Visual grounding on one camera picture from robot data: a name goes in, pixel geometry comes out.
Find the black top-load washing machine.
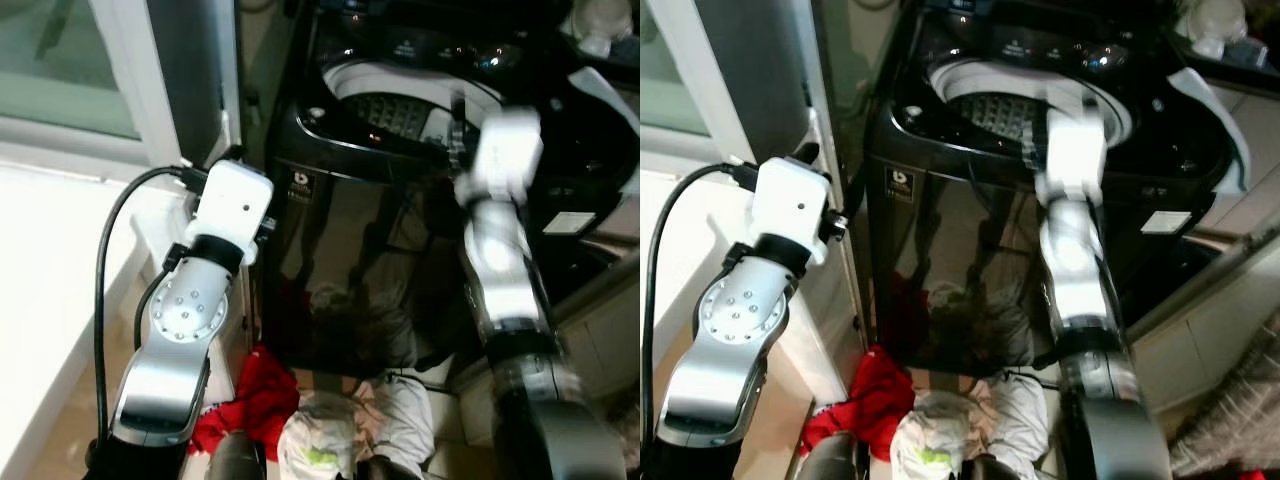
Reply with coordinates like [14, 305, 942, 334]
[862, 0, 1237, 376]
[258, 0, 641, 376]

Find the white cloth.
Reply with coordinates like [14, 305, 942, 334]
[1165, 67, 1252, 197]
[568, 65, 641, 141]

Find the white plastic container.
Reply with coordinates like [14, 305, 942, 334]
[1175, 0, 1250, 61]
[565, 0, 634, 59]

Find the white cabinet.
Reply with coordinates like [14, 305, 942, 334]
[1125, 85, 1280, 441]
[545, 190, 641, 411]

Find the plain white garment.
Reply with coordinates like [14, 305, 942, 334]
[358, 370, 437, 473]
[965, 370, 1053, 471]

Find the white garment with green print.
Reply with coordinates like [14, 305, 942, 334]
[890, 390, 967, 480]
[278, 392, 363, 480]

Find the dark left robot leg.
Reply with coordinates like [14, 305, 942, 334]
[800, 432, 867, 480]
[205, 430, 267, 480]

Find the dark robot leg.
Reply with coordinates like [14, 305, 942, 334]
[355, 455, 421, 480]
[965, 455, 1021, 480]
[205, 430, 267, 480]
[800, 432, 867, 480]

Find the dark right robot leg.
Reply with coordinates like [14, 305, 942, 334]
[355, 455, 421, 480]
[965, 455, 1021, 480]

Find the white mesh laundry basket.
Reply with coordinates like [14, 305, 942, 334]
[1165, 330, 1280, 480]

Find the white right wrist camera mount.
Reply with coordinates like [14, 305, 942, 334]
[468, 107, 545, 207]
[1038, 104, 1108, 207]

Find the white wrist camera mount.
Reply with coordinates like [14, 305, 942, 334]
[748, 157, 833, 267]
[468, 107, 545, 207]
[1038, 104, 1108, 207]
[185, 160, 275, 267]

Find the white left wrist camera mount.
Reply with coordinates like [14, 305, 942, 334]
[185, 160, 275, 267]
[748, 157, 833, 267]

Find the white sliding door frame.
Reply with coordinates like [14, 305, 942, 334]
[0, 0, 243, 181]
[640, 0, 837, 177]

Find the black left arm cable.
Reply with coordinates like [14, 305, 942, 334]
[642, 160, 761, 451]
[93, 163, 211, 461]

